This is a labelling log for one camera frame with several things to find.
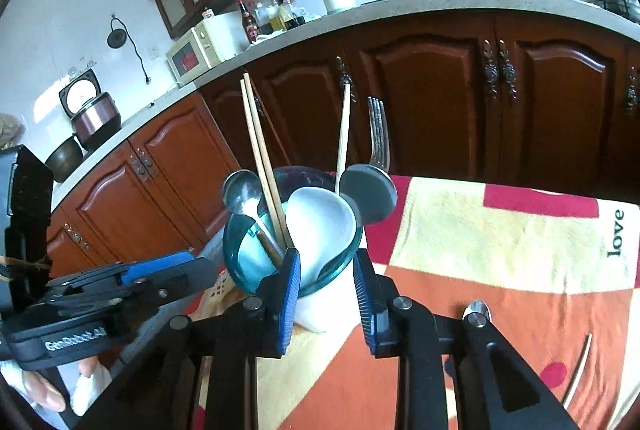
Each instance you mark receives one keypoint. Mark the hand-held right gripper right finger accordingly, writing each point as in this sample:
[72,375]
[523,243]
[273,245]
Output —
[362,300]

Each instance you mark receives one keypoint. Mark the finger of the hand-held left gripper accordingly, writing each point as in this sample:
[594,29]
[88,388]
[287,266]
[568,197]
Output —
[155,267]
[185,282]

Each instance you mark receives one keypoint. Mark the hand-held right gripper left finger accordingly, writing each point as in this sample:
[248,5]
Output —
[290,300]

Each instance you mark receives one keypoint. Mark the teal utensil holder cup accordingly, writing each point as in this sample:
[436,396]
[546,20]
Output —
[250,260]

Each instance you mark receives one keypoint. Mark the white plastic rice spoon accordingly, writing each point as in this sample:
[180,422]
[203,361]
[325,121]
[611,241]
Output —
[320,230]

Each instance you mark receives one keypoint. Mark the metal spoon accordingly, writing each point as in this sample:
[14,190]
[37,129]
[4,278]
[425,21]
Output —
[480,308]
[240,195]

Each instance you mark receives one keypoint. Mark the grey plastic spoon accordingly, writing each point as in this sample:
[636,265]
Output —
[370,192]

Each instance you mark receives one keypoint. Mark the wooden chopstick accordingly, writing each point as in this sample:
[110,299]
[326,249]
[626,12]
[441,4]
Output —
[580,367]
[261,135]
[343,135]
[255,145]

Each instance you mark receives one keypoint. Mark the metal fork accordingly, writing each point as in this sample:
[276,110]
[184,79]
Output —
[378,135]

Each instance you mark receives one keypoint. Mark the person's left hand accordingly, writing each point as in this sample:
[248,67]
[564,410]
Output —
[47,390]

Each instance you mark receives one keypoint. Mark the dark metal pot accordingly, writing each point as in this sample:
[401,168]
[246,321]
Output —
[62,160]

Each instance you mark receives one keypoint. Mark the rice cooker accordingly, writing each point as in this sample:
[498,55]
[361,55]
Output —
[92,110]

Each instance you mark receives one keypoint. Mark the printed red orange tablecloth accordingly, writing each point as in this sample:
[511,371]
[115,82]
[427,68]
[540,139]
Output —
[500,235]

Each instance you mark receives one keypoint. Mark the brown wooden base cabinet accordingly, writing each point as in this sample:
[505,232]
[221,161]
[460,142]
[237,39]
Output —
[425,100]

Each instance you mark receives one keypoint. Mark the cream microwave oven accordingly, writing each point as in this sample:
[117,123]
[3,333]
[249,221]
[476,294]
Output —
[200,47]

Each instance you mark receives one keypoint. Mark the red label sauce bottle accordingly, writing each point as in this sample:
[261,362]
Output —
[248,26]

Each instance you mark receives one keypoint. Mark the clear condiment bottle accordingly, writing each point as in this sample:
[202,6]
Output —
[263,19]

